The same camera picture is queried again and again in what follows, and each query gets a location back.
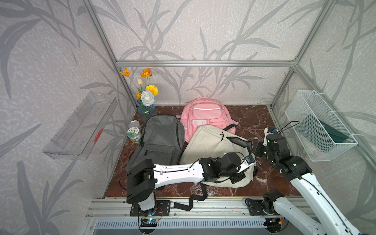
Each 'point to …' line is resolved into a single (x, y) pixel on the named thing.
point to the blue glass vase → (144, 109)
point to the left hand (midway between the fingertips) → (246, 171)
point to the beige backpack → (210, 141)
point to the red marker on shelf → (98, 135)
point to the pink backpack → (206, 110)
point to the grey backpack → (162, 141)
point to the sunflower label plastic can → (134, 133)
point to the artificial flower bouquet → (147, 93)
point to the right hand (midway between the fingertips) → (254, 142)
